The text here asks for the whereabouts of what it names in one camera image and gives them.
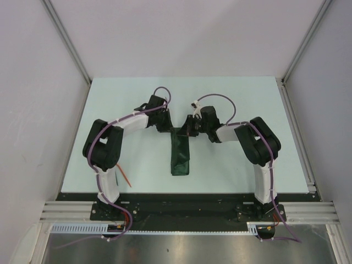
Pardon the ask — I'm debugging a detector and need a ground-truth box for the dark green cloth napkin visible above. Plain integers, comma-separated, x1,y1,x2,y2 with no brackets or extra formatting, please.
170,128,190,176

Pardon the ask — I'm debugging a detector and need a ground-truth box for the left aluminium frame post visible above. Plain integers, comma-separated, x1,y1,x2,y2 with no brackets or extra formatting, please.
40,0,92,86

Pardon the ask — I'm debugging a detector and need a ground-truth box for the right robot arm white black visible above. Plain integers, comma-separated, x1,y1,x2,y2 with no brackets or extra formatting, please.
177,106,281,221

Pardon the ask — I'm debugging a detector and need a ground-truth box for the right aluminium table rail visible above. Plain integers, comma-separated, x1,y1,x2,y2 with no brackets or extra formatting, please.
276,78,320,195

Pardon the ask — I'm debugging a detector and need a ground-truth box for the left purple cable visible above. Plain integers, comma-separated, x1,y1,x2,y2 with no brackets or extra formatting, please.
53,87,173,248

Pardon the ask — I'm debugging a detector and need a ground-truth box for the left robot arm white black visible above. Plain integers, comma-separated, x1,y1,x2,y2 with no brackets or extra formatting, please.
82,95,172,220

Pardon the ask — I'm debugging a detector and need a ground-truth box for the right aluminium frame post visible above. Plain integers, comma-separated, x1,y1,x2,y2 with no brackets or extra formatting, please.
281,0,334,85

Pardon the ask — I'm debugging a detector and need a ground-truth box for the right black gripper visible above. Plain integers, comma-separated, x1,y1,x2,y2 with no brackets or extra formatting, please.
176,114,210,137

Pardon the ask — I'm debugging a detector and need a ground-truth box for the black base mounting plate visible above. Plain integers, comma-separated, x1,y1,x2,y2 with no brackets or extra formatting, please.
57,193,321,231

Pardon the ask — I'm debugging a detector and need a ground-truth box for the white slotted cable duct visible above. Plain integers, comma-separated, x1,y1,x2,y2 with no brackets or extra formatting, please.
51,222,274,237

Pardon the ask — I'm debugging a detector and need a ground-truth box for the front aluminium extrusion rail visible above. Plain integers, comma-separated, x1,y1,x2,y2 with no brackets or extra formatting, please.
40,201,340,224

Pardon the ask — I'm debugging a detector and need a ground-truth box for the aluminium frame post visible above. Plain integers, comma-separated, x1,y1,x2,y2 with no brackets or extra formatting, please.
281,0,334,85
40,0,92,86

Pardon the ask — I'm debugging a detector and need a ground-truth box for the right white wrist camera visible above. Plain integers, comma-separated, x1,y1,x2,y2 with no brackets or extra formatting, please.
191,100,202,119

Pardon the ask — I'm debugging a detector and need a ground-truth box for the orange plastic fork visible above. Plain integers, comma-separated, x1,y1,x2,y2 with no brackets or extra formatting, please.
116,163,132,188

